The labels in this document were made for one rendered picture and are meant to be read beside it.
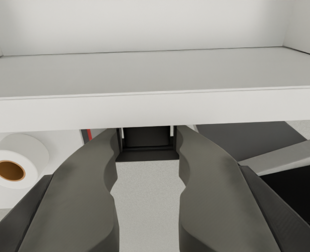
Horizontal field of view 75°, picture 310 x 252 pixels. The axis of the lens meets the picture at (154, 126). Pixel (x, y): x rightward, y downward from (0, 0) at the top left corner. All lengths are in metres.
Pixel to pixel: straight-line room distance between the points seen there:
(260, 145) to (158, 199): 1.18
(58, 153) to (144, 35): 0.23
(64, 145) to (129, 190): 1.21
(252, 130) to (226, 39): 0.39
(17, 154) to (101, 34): 0.20
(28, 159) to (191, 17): 0.26
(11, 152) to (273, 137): 0.49
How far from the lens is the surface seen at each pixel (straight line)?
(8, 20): 0.20
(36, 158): 0.32
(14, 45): 0.20
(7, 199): 0.46
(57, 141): 0.33
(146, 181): 1.45
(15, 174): 0.36
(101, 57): 0.16
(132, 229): 1.89
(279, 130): 0.54
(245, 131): 0.55
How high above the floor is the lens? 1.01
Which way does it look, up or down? 59 degrees down
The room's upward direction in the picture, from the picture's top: 176 degrees clockwise
